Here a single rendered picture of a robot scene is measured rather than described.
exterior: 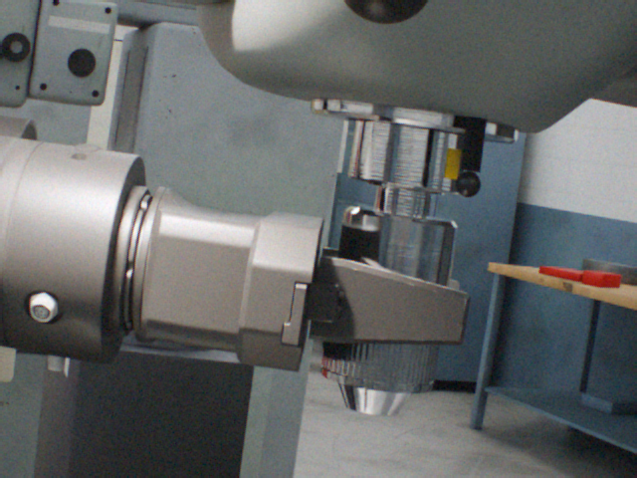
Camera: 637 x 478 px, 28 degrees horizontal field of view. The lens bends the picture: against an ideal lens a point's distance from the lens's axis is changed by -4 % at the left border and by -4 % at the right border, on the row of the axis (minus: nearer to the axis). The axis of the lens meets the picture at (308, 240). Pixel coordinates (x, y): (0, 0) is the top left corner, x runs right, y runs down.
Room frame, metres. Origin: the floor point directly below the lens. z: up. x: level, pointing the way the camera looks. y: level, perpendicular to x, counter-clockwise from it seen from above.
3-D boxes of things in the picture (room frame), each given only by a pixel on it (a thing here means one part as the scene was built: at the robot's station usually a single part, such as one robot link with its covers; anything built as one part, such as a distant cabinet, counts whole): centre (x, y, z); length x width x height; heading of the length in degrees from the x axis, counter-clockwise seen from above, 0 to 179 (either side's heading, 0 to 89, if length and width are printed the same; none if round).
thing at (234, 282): (0.54, 0.06, 1.23); 0.13 x 0.12 x 0.10; 179
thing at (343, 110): (0.54, -0.04, 1.31); 0.09 x 0.09 x 0.01
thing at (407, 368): (0.54, -0.04, 1.23); 0.05 x 0.05 x 0.06
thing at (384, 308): (0.51, -0.03, 1.23); 0.06 x 0.02 x 0.03; 89
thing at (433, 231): (0.54, -0.04, 1.26); 0.05 x 0.05 x 0.01
